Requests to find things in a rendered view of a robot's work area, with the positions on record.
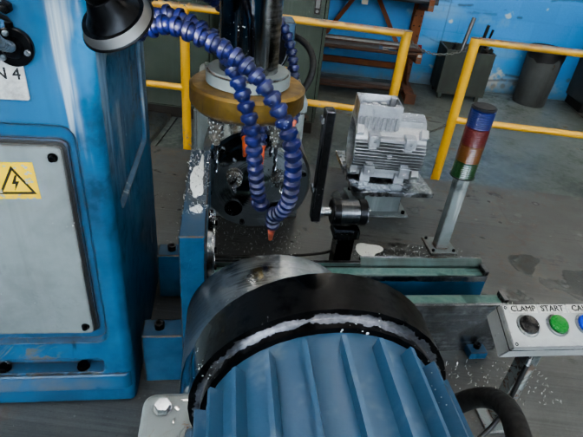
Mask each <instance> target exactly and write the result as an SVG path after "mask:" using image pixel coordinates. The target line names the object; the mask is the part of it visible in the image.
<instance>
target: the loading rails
mask: <svg viewBox="0 0 583 437"><path fill-rule="evenodd" d="M240 260H241V259H215V264H216V265H217V270H215V271H214V272H216V271H218V270H220V269H221V268H223V267H225V266H227V265H229V264H232V263H234V262H237V261H240ZM311 261H313V262H315V263H317V264H321V265H322V266H323V267H325V268H326V269H328V270H329V271H331V272H332V273H342V274H351V275H356V276H360V277H368V278H371V279H373V280H376V281H378V282H381V283H384V284H387V285H388V286H390V287H392V288H394V289H395V290H398V291H400V292H401V293H403V294H404V295H405V296H406V297H407V298H408V299H409V300H410V301H411V302H412V303H413V304H414V305H415V306H416V307H417V308H418V309H419V311H420V312H421V313H422V315H423V319H424V321H425V323H426V324H427V326H428V328H429V332H430V334H431V335H432V337H433V339H434V341H435V343H436V347H437V348H438V350H439V351H451V350H464V351H465V353H466V355H467V357H468V359H484V358H486V356H487V354H488V352H487V350H491V349H494V347H495V343H494V340H493V337H492V334H491V330H490V328H489V324H488V319H487V315H488V314H489V313H490V312H492V311H493V310H495V309H496V307H499V306H500V305H502V304H513V303H509V302H508V300H509V299H508V298H507V296H506V295H505V293H504V292H503V291H502V290H498V292H497V295H480V294H481V290H482V288H483V286H484V284H485V282H486V280H487V276H488V274H489V271H488V269H487V268H486V266H485V265H484V264H482V263H481V257H392V256H360V257H359V260H311Z"/></svg>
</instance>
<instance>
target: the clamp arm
mask: <svg viewBox="0 0 583 437"><path fill-rule="evenodd" d="M336 114H337V112H336V110H335V108H334V107H324V114H323V115H320V122H321V124H322V127H321V134H320V140H319V146H318V158H317V164H316V171H315V177H314V183H313V184H311V192H312V196H311V208H310V218H311V222H319V221H320V217H321V216H324V215H321V214H324V211H322V210H324V207H322V204H323V198H324V188H325V181H326V176H327V170H328V165H329V158H330V153H331V143H332V137H333V131H334V126H335V119H336Z"/></svg>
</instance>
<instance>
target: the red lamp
mask: <svg viewBox="0 0 583 437"><path fill-rule="evenodd" d="M489 133H490V130H489V131H486V132H483V131H477V130H474V129H472V128H470V127H468V126H467V125H466V126H465V128H464V130H463V134H462V139H461V143H462V144H463V145H465V146H467V147H472V148H484V147H485V145H486V143H487V140H488V136H489Z"/></svg>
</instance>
